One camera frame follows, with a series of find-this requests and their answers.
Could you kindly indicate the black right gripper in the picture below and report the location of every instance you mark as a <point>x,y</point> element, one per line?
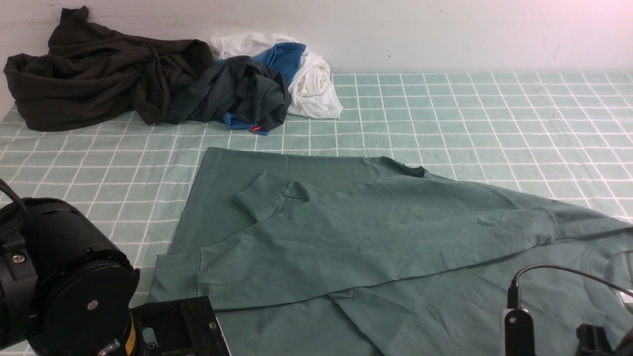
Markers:
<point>592,341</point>

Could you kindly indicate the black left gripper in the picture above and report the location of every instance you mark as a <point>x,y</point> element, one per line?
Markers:
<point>186,327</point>

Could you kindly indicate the green long-sleeve top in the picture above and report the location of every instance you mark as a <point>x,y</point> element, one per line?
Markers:
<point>352,256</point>

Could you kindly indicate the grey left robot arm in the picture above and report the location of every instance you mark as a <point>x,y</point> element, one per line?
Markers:
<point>66,288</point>

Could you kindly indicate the green checkered tablecloth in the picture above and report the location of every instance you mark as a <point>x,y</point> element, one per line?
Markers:
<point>564,136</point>

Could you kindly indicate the white crumpled garment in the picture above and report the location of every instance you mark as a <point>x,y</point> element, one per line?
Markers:
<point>312,90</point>

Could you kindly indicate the dark olive crumpled garment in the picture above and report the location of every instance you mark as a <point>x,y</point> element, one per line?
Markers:
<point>92,74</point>

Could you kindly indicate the blue crumpled garment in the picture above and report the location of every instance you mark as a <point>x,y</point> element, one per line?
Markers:
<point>284,58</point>

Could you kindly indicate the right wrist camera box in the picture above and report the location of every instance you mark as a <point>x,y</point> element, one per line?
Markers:
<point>517,336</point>

